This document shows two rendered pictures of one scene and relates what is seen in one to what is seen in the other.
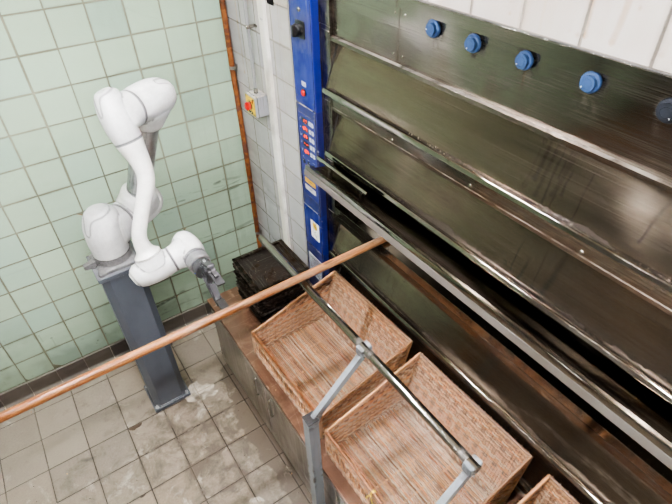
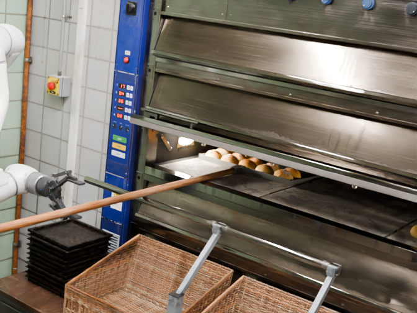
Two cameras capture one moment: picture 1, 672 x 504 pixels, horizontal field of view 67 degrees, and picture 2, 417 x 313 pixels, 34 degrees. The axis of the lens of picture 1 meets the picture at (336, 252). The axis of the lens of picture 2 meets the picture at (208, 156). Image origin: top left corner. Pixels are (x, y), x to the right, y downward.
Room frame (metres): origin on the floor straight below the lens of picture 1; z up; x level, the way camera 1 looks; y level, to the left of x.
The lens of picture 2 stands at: (-1.14, 0.89, 2.00)
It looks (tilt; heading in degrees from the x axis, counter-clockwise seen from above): 13 degrees down; 338
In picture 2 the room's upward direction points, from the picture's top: 7 degrees clockwise
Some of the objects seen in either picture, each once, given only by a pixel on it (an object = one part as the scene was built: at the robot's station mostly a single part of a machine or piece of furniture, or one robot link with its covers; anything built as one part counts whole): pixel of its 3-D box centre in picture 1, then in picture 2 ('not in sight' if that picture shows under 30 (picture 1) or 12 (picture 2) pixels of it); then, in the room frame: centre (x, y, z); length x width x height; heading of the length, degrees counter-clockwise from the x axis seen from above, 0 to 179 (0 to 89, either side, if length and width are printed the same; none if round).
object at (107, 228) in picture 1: (105, 228); not in sight; (1.75, 0.99, 1.17); 0.18 x 0.16 x 0.22; 152
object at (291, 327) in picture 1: (328, 347); (148, 292); (1.44, 0.05, 0.72); 0.56 x 0.49 x 0.28; 35
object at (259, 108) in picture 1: (256, 103); (58, 85); (2.33, 0.36, 1.46); 0.10 x 0.07 x 0.10; 33
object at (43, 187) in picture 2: (205, 272); (51, 189); (1.43, 0.49, 1.19); 0.09 x 0.07 x 0.08; 33
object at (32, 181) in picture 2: (198, 261); (39, 184); (1.49, 0.53, 1.19); 0.09 x 0.06 x 0.09; 123
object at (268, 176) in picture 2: not in sight; (261, 164); (1.87, -0.63, 1.20); 0.55 x 0.36 x 0.03; 33
